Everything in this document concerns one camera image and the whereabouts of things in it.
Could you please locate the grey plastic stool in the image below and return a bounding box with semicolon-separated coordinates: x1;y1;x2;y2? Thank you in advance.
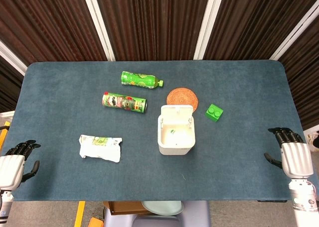
103;201;212;227

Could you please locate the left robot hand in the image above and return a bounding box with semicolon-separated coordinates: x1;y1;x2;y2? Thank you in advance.
0;139;41;191

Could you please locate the orange woven coaster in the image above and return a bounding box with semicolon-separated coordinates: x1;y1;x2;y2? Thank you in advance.
166;87;199;113

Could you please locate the white ceramic plate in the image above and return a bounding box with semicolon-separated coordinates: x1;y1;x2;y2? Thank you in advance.
141;201;184;216

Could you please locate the white plastic bin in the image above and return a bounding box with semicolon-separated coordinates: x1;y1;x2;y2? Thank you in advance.
157;104;196;156

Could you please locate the brown cardboard box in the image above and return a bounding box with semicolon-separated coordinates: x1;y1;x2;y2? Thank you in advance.
103;201;153;216

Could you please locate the orange box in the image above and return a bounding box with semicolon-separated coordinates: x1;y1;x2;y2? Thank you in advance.
88;217;104;227

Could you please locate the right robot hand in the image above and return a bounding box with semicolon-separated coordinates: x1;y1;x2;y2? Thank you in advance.
264;127;315;180

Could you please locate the blue felt table mat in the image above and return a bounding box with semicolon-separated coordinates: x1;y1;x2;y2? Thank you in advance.
1;60;308;202

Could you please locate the green toy building block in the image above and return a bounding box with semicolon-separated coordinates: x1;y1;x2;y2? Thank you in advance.
205;103;224;123

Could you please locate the crumpled white snack wrapper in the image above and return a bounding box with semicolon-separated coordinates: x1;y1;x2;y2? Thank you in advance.
79;134;123;163

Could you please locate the white sneaker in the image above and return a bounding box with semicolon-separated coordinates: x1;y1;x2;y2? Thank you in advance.
308;131;319;150

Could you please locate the green chips can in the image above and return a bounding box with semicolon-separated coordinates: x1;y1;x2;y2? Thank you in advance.
102;91;148;114

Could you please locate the green plastic bottle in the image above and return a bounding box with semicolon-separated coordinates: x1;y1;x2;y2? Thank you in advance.
121;71;164;89

